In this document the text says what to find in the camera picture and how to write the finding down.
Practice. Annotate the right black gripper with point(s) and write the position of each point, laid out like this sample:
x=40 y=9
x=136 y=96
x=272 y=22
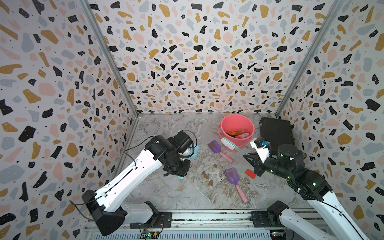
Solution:
x=257 y=163

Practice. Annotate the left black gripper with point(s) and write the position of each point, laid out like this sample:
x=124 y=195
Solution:
x=184 y=172

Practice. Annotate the light blue trowel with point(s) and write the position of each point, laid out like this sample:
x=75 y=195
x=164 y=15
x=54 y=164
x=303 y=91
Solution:
x=189 y=153

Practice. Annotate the purple trowel pink handle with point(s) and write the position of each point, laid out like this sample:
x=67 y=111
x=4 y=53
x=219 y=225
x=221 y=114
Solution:
x=216 y=148
x=234 y=178
x=242 y=136

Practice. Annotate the yellow trowel wooden handle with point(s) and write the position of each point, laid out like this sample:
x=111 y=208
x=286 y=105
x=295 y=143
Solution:
x=236 y=133

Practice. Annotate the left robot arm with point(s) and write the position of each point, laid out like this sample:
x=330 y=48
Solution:
x=107 y=205

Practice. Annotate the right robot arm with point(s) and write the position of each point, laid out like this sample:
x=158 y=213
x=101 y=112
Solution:
x=311 y=186

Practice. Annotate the pink plastic bucket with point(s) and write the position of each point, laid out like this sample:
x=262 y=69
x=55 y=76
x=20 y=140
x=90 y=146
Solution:
x=236 y=123

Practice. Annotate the black case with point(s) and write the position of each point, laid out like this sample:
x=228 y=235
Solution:
x=276 y=131

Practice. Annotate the red block front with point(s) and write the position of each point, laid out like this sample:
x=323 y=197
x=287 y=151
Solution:
x=251 y=174

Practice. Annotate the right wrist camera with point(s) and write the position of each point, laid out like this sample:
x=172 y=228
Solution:
x=262 y=148

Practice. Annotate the purple trowel pink handle back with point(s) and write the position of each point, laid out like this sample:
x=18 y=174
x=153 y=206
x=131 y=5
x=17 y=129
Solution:
x=216 y=148

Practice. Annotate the purple trowel pink handle front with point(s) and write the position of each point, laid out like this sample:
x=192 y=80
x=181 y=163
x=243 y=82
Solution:
x=234 y=178

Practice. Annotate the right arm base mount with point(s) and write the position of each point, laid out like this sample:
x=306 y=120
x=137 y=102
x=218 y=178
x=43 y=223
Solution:
x=262 y=219

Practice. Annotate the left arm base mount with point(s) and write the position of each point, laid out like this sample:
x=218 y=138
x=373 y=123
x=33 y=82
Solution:
x=161 y=220

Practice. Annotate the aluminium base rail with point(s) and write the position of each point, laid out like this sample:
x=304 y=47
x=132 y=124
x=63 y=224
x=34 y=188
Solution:
x=212 y=225

